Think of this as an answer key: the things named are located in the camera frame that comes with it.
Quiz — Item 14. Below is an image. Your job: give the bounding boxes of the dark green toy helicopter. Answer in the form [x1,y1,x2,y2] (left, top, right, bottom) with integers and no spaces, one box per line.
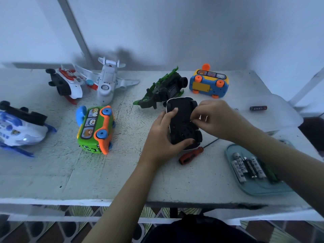
[133,66,188,110]

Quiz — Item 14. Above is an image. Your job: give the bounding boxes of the person's left hand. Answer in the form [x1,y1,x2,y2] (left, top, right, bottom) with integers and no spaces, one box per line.
[141,109,195,167]

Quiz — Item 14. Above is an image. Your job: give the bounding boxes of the person's right forearm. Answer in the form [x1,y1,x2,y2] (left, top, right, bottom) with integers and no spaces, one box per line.
[238,126,324,218]

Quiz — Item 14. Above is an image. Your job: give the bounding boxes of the person's dark trousers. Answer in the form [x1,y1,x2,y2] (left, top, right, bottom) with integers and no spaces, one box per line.
[142,215,264,243]

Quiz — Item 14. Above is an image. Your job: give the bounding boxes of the red white toy vehicle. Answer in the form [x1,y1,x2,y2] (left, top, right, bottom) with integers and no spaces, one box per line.
[46,66,97,105]

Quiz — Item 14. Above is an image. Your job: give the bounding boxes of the red screwdriver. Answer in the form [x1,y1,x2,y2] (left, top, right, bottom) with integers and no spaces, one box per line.
[179,138,220,165]

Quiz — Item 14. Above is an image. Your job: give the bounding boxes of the teal container lid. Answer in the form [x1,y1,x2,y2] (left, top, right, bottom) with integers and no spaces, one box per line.
[225,140,299,196]

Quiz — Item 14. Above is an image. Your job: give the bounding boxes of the pile of batteries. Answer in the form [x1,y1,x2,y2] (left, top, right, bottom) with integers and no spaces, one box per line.
[231,152,279,184]

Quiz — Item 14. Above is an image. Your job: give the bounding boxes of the white toy airplane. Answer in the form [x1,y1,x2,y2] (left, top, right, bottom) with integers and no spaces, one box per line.
[75,57,140,105]

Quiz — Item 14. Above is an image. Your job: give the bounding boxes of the white blue toy vehicle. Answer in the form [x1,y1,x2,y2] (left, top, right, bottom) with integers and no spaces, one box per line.
[0,101,57,158]

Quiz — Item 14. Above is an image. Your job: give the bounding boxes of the person's right hand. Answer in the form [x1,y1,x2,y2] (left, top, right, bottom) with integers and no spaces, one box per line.
[190,100,254,142]

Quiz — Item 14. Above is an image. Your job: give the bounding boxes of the person's left forearm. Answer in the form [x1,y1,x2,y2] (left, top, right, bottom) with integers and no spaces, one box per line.
[83,159,160,243]

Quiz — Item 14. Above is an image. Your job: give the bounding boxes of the green orange toy car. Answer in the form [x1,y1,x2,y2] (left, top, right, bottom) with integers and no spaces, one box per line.
[76,105,116,155]

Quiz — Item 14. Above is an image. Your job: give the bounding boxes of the clear plastic container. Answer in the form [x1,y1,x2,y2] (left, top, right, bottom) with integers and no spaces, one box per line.
[223,93,304,135]

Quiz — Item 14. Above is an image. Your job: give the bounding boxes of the yellow orange toy car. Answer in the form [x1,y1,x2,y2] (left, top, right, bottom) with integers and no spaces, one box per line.
[189,63,230,99]

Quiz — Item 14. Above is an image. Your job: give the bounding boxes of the dark brown storage box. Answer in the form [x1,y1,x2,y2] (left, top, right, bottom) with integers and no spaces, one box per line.
[299,116,324,155]

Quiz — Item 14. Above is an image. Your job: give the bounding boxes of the black white toy car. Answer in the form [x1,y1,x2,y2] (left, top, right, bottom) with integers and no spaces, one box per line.
[166,97,203,151]

